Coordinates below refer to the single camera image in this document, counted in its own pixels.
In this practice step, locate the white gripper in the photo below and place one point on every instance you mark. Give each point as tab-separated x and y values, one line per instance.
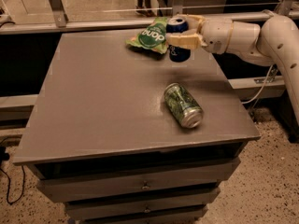
215	34

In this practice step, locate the blue pepsi can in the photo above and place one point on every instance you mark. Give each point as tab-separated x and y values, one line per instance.
177	51

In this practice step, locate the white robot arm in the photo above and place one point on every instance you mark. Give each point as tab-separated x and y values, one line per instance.
275	42

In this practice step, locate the green soda can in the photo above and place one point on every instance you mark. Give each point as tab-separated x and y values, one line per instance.
183	106

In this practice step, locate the green chip bag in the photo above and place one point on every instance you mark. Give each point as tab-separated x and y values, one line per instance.
151	38

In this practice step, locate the grey metal railing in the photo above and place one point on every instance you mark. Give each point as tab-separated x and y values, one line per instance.
41	16

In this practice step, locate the grey drawer cabinet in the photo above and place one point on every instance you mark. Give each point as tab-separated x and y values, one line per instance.
102	141

